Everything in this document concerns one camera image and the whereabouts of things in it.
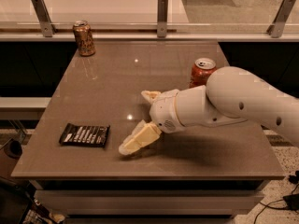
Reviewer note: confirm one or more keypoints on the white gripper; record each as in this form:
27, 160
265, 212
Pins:
164, 112

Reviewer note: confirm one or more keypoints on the black rxbar chocolate wrapper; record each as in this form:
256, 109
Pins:
84, 135

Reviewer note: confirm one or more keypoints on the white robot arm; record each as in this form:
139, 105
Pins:
230, 95

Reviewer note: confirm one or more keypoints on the red orange soda can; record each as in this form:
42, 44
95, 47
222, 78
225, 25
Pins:
201, 71

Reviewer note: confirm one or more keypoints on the brown gold drink can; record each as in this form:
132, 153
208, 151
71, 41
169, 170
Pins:
84, 38

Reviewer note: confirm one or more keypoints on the dark round bin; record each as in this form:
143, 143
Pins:
13, 149

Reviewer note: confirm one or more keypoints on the left metal railing bracket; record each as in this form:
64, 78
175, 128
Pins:
46, 26

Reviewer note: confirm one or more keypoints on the right metal railing bracket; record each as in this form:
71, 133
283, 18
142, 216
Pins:
276, 28

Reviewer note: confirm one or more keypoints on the black power adapter with cable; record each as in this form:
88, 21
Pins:
291, 201

